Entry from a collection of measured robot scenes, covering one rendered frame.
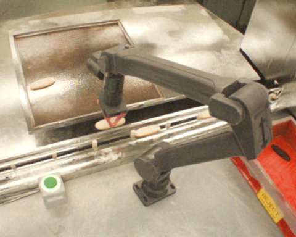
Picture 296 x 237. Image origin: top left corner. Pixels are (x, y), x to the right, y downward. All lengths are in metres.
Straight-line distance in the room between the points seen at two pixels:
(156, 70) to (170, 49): 0.72
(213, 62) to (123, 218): 0.83
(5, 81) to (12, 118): 0.24
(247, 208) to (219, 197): 0.10
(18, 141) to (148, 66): 0.59
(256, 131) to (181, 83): 0.18
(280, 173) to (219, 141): 0.58
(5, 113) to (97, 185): 0.48
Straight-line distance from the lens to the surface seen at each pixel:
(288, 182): 1.16
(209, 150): 0.65
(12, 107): 1.23
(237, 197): 1.03
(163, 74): 0.65
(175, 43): 1.42
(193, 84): 0.60
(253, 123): 0.54
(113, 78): 0.81
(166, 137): 1.05
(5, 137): 1.12
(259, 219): 1.02
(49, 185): 0.86
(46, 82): 1.14
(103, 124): 0.96
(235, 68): 1.43
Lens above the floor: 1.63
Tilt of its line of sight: 45 degrees down
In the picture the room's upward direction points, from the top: 11 degrees clockwise
